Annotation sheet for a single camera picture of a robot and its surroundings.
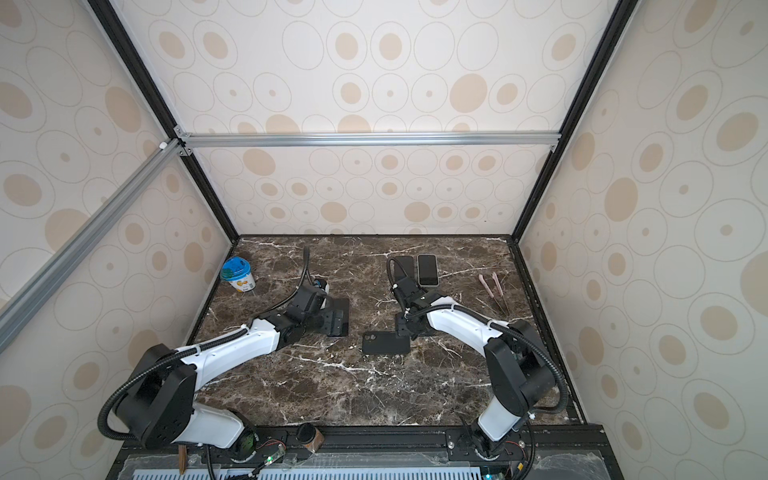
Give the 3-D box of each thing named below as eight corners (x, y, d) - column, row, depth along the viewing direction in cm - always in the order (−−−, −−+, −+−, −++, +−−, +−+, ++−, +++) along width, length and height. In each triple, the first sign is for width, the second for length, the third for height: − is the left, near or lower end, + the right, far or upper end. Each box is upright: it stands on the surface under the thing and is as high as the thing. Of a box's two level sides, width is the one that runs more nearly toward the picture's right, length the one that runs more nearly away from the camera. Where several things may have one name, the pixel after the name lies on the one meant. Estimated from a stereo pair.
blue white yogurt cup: (231, 294, 105) (217, 275, 96) (239, 276, 110) (226, 256, 102) (255, 294, 105) (243, 275, 96) (261, 276, 110) (250, 256, 102)
